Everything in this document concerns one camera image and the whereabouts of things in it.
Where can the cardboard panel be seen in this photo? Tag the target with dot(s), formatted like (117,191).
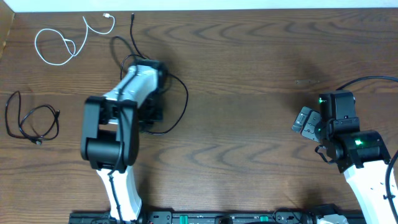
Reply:
(6,20)

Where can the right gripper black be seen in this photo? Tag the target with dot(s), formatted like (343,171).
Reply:
(308,129)

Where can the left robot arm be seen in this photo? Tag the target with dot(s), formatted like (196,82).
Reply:
(110,135)

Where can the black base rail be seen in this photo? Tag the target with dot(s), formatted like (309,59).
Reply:
(327,213)

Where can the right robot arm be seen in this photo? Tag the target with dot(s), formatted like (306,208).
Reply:
(361,156)

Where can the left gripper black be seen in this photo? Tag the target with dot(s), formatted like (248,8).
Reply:
(149,122)

